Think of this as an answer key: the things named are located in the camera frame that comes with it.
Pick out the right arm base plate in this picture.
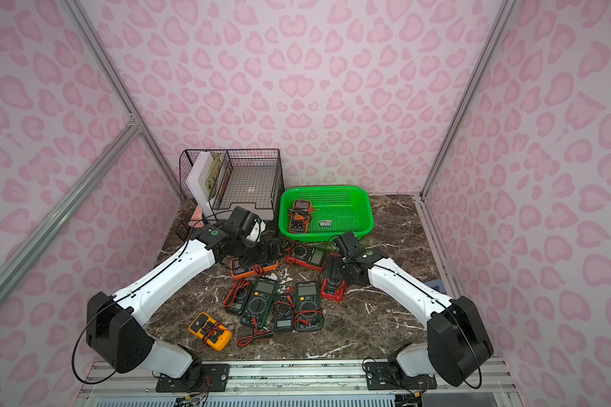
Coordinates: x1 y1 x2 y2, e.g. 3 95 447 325
362 358 437 392

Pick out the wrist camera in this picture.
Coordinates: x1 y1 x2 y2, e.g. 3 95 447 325
334 232 366 259
228 206 266 248

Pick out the small dark multimeter centre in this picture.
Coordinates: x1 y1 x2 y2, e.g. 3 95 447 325
273 293 295 332

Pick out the orange multimeter tall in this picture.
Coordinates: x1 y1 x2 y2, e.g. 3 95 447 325
288 199 313 234

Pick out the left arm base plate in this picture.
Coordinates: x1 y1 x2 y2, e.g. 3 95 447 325
155 363 231 393

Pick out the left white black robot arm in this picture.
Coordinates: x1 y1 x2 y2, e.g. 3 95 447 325
78 207 281 393

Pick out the red small Delixi multimeter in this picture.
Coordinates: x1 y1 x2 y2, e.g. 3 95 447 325
321 257 349 303

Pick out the small dark multimeter left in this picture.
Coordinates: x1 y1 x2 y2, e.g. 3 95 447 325
222 278 252 315

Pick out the green multimeter right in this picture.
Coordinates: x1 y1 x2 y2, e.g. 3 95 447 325
295 282 324 332

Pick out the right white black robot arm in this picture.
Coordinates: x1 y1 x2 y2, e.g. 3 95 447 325
334 232 494 387

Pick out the aluminium front rail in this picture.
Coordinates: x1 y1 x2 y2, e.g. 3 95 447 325
73 358 522 406

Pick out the yellow multimeter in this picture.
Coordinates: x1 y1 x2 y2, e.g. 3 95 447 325
188 312 233 351

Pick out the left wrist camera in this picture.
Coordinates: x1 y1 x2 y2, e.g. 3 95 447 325
228 206 266 248

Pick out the small dark multimeter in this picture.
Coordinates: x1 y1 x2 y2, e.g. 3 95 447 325
273 293 295 332
222 278 252 315

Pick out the black wire desk organizer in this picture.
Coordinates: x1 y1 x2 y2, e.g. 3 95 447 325
176 149 284 238

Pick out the green plastic basket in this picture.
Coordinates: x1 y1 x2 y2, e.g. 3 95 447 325
278 185 374 243

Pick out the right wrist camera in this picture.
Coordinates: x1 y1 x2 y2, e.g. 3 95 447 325
334 232 366 259

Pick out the orange wide multimeter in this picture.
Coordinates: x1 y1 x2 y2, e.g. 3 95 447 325
229 258 280 281

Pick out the large green multimeter left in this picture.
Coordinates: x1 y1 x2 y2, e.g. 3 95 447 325
240 278 279 330

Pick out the white upright folder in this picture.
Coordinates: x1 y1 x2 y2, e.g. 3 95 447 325
186 151 222 219

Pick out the pink notebook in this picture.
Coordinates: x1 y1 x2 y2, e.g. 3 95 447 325
188 206 205 229

